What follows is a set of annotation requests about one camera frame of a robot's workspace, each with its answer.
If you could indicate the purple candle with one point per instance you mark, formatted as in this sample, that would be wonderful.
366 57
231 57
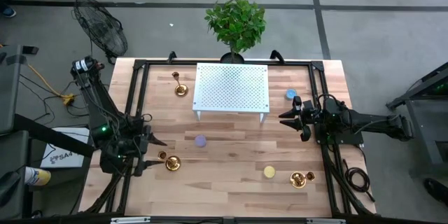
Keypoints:
200 141

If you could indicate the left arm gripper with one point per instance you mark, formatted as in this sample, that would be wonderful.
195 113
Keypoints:
134 148

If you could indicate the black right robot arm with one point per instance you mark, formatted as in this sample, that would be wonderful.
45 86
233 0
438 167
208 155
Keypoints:
371 122

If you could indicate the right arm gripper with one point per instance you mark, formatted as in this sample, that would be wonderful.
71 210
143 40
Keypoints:
313 115

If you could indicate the black plant pot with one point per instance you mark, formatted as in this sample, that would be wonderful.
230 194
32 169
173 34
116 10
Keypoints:
225 59

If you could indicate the yellow candle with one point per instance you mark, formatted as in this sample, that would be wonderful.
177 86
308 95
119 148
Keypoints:
269 171

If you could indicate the white perforated metal shelf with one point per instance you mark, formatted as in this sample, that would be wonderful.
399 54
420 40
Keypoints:
231 87

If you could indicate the person's blue shoe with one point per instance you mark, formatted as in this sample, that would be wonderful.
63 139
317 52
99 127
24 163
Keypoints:
7 11

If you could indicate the black floor fan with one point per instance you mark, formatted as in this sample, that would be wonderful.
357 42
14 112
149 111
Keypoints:
101 28

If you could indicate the blue candle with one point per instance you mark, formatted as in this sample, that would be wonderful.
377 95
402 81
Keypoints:
290 94

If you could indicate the short gold candlestick holder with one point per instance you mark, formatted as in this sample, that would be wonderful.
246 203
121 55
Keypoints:
181 90

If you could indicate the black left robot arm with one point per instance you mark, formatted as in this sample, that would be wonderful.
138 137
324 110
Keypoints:
94 105

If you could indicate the black aluminium table frame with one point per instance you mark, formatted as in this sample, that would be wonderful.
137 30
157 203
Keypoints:
164 62

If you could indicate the tall gold candlestick holder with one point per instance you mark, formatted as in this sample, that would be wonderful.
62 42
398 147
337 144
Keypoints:
173 163

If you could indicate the dark grey equipment cart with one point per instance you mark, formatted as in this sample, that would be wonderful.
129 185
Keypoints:
10 94

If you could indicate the person's black shoe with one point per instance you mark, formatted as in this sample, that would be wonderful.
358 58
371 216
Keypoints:
437 190

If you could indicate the medium gold candlestick holder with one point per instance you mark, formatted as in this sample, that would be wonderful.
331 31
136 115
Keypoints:
297 180

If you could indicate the silver metal bracket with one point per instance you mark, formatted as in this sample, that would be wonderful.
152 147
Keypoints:
129 220
325 221

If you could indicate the black metal cart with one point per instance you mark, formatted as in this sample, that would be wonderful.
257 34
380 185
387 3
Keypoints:
425 140

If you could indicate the yellow and white can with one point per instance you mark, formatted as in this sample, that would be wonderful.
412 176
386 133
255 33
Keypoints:
38 176

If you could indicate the green leafy plant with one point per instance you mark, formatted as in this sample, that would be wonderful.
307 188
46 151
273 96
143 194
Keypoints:
236 24

